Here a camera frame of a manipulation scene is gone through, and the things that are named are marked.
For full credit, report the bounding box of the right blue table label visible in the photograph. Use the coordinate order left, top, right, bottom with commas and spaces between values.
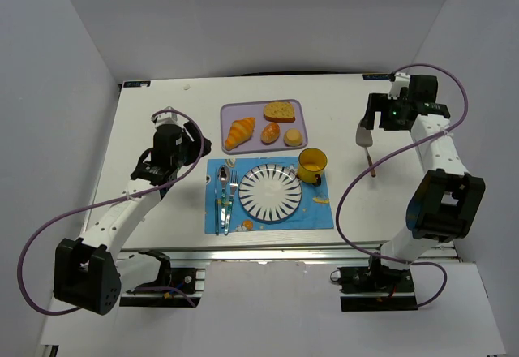
362, 73, 390, 80

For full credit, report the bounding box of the metal spatula with wooden handle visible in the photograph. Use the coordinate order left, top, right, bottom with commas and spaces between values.
355, 126, 376, 178

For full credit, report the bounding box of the metal spoon teal handle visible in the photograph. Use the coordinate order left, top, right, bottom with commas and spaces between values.
217, 165, 230, 230

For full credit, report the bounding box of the blue printed placemat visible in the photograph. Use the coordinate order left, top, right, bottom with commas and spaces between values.
229, 157, 333, 234

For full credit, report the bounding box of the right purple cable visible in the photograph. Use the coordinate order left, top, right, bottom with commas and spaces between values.
335, 63, 470, 308

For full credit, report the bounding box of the small oval bread roll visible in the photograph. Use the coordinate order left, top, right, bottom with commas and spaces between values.
260, 123, 281, 144

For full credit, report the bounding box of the orange croissant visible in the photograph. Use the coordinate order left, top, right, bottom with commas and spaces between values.
224, 117, 255, 151

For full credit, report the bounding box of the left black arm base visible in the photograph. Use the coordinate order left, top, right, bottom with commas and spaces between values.
116, 250, 205, 308

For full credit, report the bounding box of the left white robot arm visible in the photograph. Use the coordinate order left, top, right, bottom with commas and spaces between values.
54, 107, 211, 315

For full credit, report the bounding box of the round pale bun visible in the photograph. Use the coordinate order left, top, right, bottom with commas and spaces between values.
283, 128, 303, 147

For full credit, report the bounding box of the metal fork teal handle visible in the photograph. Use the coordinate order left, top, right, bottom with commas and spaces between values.
224, 170, 239, 235

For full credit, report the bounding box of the toast bread slice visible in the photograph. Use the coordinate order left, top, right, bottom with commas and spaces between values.
264, 101, 295, 123

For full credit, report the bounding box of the blue table label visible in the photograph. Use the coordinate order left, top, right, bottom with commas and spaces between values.
362, 73, 390, 80
122, 80, 151, 88

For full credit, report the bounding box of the left blue table label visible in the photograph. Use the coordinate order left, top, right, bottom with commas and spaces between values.
122, 80, 151, 88

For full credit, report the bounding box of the white plate with blue stripes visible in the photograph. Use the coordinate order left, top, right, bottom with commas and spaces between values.
238, 164, 302, 223

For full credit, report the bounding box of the yellow enamel mug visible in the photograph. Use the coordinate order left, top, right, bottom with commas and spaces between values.
297, 148, 328, 187

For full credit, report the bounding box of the purple cable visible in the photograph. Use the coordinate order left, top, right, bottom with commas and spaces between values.
16, 109, 205, 317
335, 63, 470, 308

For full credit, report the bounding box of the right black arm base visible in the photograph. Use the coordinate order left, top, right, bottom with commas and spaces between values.
329, 265, 418, 312

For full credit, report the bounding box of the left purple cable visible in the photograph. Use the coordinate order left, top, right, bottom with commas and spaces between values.
16, 109, 205, 317

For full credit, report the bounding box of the metal knife teal handle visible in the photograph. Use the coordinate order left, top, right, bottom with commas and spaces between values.
214, 169, 220, 236

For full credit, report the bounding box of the lilac plastic tray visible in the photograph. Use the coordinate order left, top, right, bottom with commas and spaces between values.
220, 99, 308, 155

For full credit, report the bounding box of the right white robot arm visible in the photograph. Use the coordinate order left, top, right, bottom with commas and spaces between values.
358, 75, 486, 285

